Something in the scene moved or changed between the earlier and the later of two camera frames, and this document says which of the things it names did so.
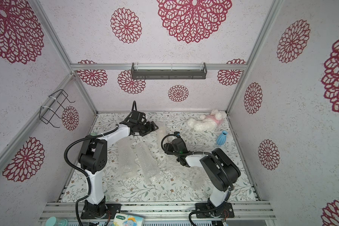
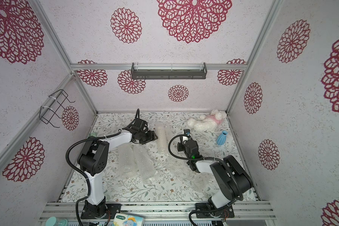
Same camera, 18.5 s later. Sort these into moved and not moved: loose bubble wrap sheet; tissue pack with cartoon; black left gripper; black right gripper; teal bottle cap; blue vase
Moved: black right gripper; black left gripper
Not moved: loose bubble wrap sheet; teal bottle cap; tissue pack with cartoon; blue vase
